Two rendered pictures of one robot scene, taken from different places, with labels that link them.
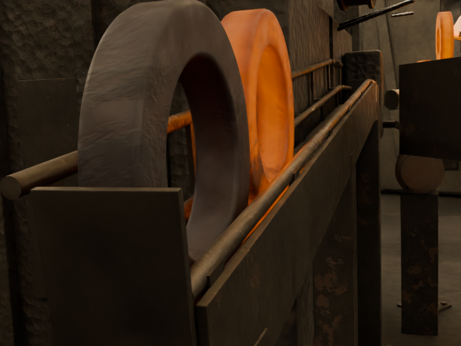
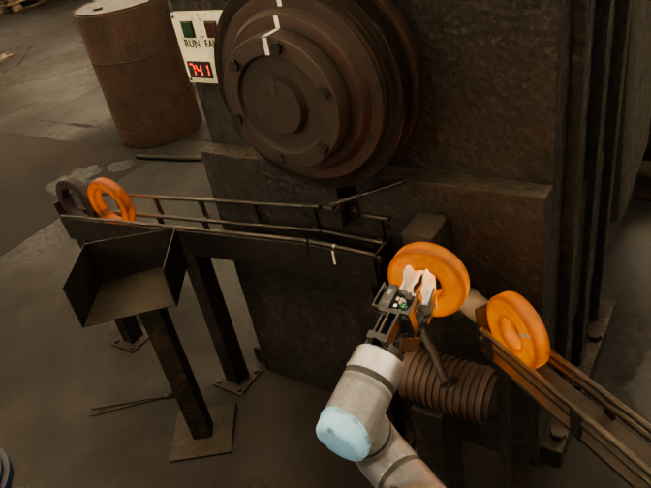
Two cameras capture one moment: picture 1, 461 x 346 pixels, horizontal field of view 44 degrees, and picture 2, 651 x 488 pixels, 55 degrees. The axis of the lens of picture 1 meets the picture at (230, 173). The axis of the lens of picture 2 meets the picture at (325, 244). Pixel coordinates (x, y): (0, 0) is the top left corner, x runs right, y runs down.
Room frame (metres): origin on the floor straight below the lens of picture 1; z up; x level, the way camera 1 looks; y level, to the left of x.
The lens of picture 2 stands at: (1.79, -1.54, 1.56)
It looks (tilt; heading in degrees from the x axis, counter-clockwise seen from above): 33 degrees down; 110
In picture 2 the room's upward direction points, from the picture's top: 12 degrees counter-clockwise
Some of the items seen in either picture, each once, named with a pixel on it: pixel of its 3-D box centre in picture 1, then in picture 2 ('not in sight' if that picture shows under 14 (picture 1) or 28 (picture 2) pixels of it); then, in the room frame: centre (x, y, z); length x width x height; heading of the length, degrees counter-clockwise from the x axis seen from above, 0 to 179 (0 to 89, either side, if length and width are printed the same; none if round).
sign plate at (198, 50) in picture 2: not in sight; (219, 48); (1.09, -0.11, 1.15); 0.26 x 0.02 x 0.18; 162
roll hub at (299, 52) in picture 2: not in sight; (284, 102); (1.35, -0.41, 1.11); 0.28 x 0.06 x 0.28; 162
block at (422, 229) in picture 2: (362, 95); (429, 265); (1.60, -0.37, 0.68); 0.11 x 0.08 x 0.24; 72
